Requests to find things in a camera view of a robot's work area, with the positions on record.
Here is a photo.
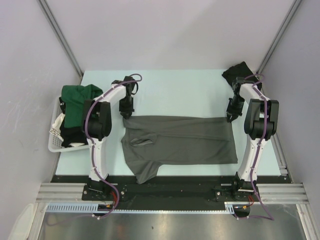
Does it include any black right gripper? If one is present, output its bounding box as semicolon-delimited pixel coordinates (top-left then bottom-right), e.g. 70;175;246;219
227;95;245;122

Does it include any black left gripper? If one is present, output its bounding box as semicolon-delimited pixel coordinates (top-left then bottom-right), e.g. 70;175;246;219
118;96;134;118

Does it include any grey t-shirt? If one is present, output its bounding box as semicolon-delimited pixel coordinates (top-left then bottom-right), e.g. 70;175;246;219
121;115;238;184

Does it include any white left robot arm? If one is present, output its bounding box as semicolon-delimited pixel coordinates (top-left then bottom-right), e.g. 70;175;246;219
82;73;143;200

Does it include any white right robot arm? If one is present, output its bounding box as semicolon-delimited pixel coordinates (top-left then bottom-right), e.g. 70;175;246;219
226;77;279;201

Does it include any folded black t-shirt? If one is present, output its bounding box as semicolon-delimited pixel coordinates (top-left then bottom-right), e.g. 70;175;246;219
222;61;253;93

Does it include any green t-shirt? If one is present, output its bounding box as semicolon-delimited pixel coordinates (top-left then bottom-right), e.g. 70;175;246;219
61;84;103;129

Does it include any black t-shirt in basket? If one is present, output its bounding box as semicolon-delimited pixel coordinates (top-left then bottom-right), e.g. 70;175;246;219
59;97;88;148

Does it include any white printed t-shirt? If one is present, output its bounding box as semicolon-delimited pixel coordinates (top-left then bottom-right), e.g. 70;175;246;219
49;113;86;148

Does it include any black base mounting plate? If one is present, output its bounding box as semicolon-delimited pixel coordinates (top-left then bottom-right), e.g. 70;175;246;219
51;174;292;211

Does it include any white plastic laundry basket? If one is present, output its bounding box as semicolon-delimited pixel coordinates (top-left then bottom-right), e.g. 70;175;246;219
48;96;89;153

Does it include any aluminium frame rail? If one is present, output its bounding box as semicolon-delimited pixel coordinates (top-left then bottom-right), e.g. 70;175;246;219
36;183;309;205

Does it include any white slotted cable duct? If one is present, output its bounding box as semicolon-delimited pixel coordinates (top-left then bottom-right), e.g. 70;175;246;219
46;202;245;215

